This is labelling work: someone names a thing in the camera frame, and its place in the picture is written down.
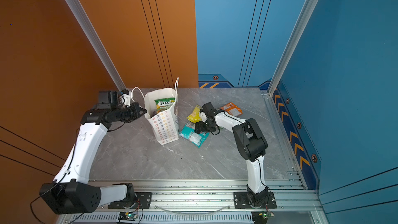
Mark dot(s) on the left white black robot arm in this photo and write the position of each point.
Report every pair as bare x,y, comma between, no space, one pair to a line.
70,193

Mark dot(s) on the white patterned paper bag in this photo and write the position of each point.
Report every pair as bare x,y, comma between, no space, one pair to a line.
164,124

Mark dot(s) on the circuit board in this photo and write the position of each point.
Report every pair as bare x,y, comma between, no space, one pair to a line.
128,217
262,217

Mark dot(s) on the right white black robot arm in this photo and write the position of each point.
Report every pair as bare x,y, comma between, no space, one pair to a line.
251,145

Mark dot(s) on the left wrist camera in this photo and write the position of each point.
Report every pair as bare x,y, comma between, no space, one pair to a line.
111,100

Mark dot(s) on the orange snack bag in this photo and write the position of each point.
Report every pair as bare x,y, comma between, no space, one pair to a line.
232,109

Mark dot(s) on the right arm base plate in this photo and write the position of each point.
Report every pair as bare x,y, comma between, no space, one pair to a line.
261,200

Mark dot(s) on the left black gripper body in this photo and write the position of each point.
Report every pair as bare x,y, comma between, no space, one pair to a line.
132,113

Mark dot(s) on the yellow snack bag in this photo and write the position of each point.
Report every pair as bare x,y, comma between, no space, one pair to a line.
195,116

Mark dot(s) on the aluminium rail frame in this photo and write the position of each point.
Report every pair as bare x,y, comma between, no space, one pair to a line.
210,201

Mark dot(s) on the right circuit board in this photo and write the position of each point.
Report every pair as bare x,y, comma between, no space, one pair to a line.
262,217

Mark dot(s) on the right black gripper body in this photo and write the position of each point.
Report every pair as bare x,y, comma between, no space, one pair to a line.
208,128

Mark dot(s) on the teal snack bag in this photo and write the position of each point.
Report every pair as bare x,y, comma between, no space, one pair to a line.
188,133

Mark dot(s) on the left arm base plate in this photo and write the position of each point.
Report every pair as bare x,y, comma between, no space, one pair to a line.
140,200

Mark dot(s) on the green yellow Fox's candy bag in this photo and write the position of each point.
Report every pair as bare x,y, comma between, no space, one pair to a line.
164,104

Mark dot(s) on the left circuit board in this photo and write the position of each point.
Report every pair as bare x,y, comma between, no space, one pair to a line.
128,217

